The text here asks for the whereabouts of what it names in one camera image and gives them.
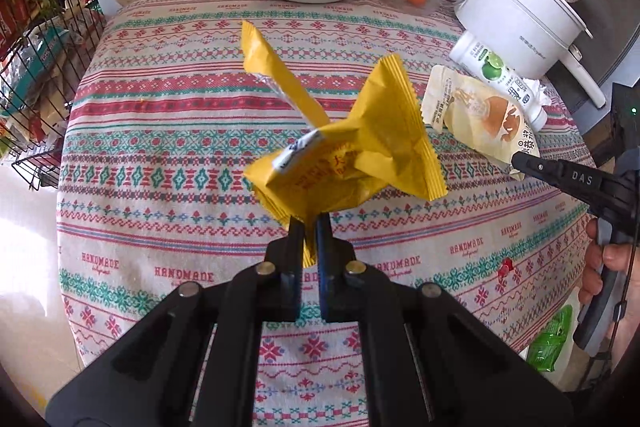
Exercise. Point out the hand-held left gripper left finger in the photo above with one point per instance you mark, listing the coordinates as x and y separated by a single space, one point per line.
295 277

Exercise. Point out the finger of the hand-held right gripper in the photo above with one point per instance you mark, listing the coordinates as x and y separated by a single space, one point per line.
570 177

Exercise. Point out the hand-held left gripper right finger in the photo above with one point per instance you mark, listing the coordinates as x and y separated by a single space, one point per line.
323 272

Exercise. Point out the cream snack pouch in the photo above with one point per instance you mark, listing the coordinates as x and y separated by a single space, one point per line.
475 112

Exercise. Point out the yellow snack wrapper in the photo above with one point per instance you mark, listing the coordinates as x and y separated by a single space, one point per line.
380 132

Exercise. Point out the green snack packet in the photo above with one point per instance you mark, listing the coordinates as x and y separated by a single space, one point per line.
550 342

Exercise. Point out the person's right hand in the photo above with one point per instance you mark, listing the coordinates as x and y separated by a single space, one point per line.
591 267

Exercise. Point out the white crumpled tissue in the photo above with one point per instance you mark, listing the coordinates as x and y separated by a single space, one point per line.
542 91

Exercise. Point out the grey refrigerator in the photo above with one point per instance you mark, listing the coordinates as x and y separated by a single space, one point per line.
607 52

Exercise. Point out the white bottle with lime label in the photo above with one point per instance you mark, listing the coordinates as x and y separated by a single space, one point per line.
492 67

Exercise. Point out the white electric cooking pot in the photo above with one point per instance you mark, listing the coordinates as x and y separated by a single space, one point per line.
520 12

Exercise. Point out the red green patterned tablecloth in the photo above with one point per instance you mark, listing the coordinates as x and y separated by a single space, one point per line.
175 132

